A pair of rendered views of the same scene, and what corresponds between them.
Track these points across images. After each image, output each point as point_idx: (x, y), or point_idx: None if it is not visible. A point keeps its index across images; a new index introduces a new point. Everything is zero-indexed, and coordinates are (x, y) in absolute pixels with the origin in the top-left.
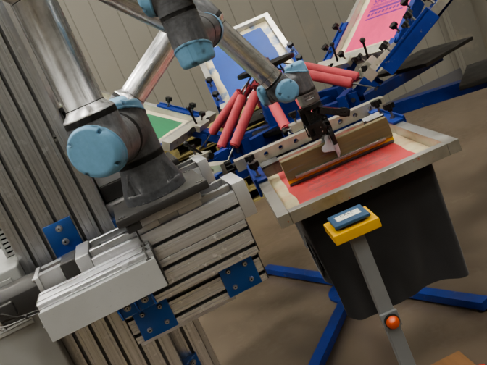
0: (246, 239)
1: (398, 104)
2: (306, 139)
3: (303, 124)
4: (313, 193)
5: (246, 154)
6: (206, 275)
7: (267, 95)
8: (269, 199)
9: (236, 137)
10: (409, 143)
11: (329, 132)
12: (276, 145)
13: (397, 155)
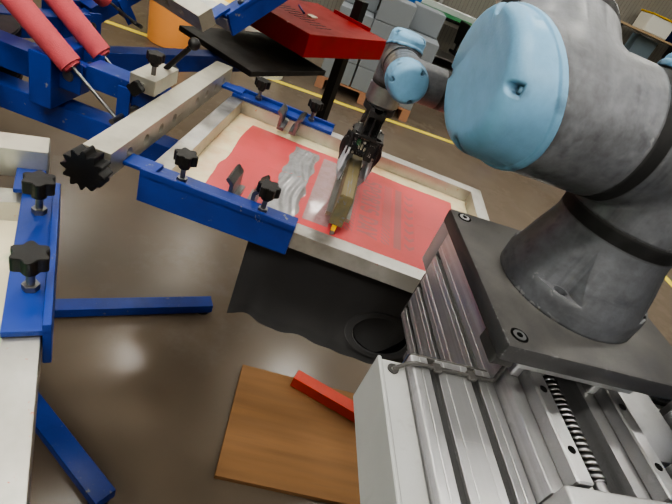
0: None
1: (143, 57)
2: (181, 116)
3: (355, 133)
4: (412, 253)
5: (109, 134)
6: None
7: (429, 89)
8: (416, 276)
9: None
10: (382, 171)
11: (381, 154)
12: (159, 122)
13: (407, 192)
